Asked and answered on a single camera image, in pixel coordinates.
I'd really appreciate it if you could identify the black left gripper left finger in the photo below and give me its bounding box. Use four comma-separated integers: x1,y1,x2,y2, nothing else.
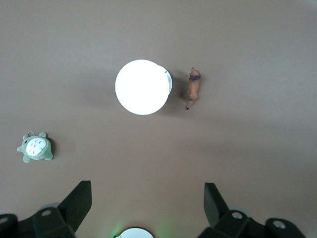
17,180,93,238

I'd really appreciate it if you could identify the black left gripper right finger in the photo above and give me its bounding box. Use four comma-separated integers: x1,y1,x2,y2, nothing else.
204,182,267,238

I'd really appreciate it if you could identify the brown lion statue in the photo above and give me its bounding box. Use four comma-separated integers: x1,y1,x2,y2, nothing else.
185,66,202,111

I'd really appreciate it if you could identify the brown table cover mat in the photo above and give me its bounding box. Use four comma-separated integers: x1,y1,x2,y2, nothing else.
0,0,317,238

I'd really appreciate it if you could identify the grey green Totoro plush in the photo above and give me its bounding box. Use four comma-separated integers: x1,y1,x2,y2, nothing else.
16,130,54,164

